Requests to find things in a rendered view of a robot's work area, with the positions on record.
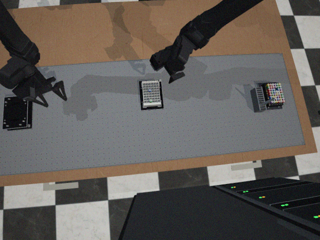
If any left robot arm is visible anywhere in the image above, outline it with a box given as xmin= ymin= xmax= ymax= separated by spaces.
xmin=149 ymin=0 xmax=263 ymax=72

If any black rack of coloured-cap vials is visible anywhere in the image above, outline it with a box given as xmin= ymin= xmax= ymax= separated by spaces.
xmin=261 ymin=82 xmax=284 ymax=107

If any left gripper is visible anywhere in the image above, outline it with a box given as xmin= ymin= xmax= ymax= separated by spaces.
xmin=155 ymin=49 xmax=185 ymax=84

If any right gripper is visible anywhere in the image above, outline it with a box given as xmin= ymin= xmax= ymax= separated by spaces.
xmin=29 ymin=69 xmax=67 ymax=108

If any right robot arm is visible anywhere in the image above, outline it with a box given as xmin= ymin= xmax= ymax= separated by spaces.
xmin=0 ymin=0 xmax=47 ymax=101

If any white grid rack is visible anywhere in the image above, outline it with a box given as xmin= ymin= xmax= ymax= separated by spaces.
xmin=142 ymin=80 xmax=161 ymax=107

